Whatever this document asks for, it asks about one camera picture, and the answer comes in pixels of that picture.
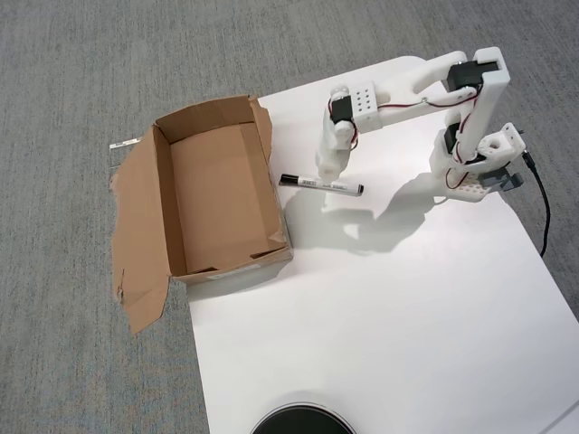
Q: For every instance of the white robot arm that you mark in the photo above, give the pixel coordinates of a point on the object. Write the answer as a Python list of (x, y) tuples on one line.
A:
[(407, 108)]

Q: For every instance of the white paper strip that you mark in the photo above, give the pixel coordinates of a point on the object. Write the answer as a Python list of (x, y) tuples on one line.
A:
[(124, 144)]

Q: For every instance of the black round object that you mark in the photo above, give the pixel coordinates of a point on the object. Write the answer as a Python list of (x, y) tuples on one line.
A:
[(300, 420)]

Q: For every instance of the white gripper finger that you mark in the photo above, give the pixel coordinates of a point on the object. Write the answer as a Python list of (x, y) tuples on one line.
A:
[(326, 156), (344, 158)]

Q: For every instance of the white marker pen black cap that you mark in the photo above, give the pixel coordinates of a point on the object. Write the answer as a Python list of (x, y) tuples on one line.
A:
[(307, 182)]

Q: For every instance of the open brown cardboard box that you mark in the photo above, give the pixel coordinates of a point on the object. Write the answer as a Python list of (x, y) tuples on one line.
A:
[(217, 199)]

